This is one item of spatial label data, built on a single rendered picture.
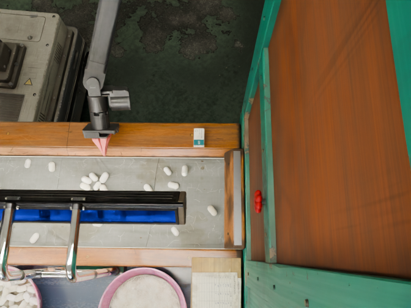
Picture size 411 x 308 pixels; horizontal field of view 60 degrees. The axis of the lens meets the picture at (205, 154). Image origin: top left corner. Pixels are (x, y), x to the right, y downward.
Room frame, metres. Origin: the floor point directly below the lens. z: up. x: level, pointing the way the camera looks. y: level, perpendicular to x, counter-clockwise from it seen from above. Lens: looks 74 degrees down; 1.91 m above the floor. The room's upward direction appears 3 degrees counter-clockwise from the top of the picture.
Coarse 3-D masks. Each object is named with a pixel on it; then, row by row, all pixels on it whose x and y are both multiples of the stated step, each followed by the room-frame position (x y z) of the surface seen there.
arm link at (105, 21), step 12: (108, 0) 0.65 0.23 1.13; (120, 0) 0.65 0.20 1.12; (108, 12) 0.63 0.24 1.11; (96, 24) 0.61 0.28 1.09; (108, 24) 0.61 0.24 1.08; (96, 36) 0.59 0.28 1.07; (108, 36) 0.59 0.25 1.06; (96, 48) 0.56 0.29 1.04; (108, 48) 0.57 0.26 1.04; (96, 60) 0.54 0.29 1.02; (108, 60) 0.54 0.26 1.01; (84, 72) 0.51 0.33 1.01; (96, 72) 0.51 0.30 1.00; (84, 84) 0.49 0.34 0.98
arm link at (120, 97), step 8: (88, 80) 0.49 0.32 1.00; (96, 80) 0.49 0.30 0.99; (88, 88) 0.48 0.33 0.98; (96, 88) 0.48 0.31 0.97; (104, 88) 0.50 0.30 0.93; (112, 88) 0.50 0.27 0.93; (120, 88) 0.50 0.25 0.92; (128, 88) 0.51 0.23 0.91; (112, 96) 0.47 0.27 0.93; (120, 96) 0.47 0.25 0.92; (128, 96) 0.47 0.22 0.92; (112, 104) 0.45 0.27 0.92; (120, 104) 0.45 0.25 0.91; (128, 104) 0.45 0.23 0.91
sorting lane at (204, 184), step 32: (0, 160) 0.34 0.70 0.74; (32, 160) 0.34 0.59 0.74; (64, 160) 0.33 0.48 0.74; (96, 160) 0.33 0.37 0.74; (128, 160) 0.32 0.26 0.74; (160, 160) 0.32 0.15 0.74; (192, 160) 0.31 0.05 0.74; (192, 192) 0.20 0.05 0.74; (0, 224) 0.13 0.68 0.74; (32, 224) 0.12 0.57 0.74; (64, 224) 0.12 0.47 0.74; (128, 224) 0.11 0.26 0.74; (192, 224) 0.10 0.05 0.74
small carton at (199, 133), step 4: (196, 128) 0.41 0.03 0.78; (200, 128) 0.41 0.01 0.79; (196, 132) 0.40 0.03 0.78; (200, 132) 0.40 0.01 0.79; (196, 136) 0.38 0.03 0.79; (200, 136) 0.38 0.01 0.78; (196, 140) 0.37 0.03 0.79; (200, 140) 0.37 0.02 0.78; (196, 144) 0.35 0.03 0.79; (200, 144) 0.35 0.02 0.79
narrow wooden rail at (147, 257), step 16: (16, 256) 0.02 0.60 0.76; (32, 256) 0.02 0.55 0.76; (48, 256) 0.02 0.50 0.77; (64, 256) 0.02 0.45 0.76; (80, 256) 0.01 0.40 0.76; (96, 256) 0.01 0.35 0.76; (112, 256) 0.01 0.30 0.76; (128, 256) 0.01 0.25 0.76; (144, 256) 0.01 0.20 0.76; (160, 256) 0.00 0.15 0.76; (176, 256) 0.00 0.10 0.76; (192, 256) 0.00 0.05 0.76; (208, 256) 0.00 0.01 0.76; (224, 256) 0.00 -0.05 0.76; (240, 256) -0.01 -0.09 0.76
